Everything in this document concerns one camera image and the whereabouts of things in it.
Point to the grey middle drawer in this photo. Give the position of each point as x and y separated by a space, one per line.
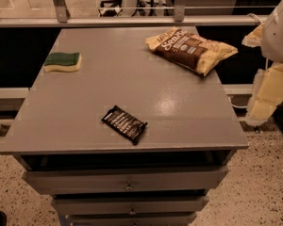
130 205

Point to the metal guard rail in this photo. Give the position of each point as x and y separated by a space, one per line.
84 13

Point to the brown and yellow chip bag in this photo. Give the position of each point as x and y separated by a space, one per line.
190 50

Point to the black office chair base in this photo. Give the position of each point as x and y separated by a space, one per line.
110 8

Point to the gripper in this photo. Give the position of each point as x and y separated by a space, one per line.
279 37

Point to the black rxbar chocolate wrapper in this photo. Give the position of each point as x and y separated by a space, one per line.
124 124

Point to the grey drawer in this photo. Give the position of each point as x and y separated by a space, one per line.
156 219
130 205
64 182

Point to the green and yellow sponge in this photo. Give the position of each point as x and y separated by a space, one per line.
63 62

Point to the grey top drawer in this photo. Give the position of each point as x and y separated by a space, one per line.
64 182

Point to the grey bottom drawer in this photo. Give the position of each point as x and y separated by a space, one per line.
156 219

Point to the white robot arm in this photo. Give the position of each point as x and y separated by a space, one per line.
271 44

